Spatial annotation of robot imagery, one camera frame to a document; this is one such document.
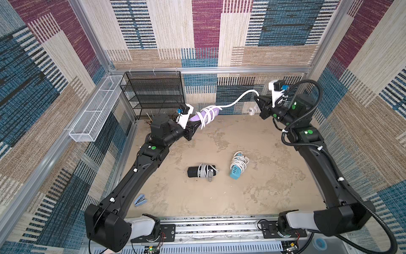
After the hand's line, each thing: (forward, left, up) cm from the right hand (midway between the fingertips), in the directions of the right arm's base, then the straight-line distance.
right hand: (258, 98), depth 68 cm
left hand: (-5, +25, -6) cm, 27 cm away
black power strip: (-15, +30, -38) cm, 50 cm away
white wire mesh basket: (-6, +74, -8) cm, 75 cm away
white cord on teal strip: (-9, +3, -37) cm, 38 cm away
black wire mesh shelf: (+37, +57, -21) cm, 72 cm away
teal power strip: (-16, +7, -37) cm, 41 cm away
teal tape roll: (-47, -27, -43) cm, 69 cm away
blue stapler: (-29, +56, -40) cm, 75 cm away
